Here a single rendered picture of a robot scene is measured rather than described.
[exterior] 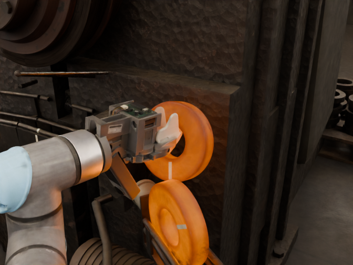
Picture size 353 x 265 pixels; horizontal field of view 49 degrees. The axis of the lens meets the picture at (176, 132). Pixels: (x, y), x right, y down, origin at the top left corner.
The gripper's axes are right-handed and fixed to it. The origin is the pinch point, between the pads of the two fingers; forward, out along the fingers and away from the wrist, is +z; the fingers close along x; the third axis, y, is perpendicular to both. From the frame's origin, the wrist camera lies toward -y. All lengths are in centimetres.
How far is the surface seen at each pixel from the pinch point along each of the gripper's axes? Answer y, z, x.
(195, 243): -9.3, -12.1, -16.2
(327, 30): 12, 92, 11
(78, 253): -31.6, -12.5, 13.5
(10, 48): 6.8, -10.0, 43.7
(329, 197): -71, 127, 0
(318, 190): -71, 130, 7
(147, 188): -12.8, -3.3, 2.9
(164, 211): -10.5, -8.7, -6.4
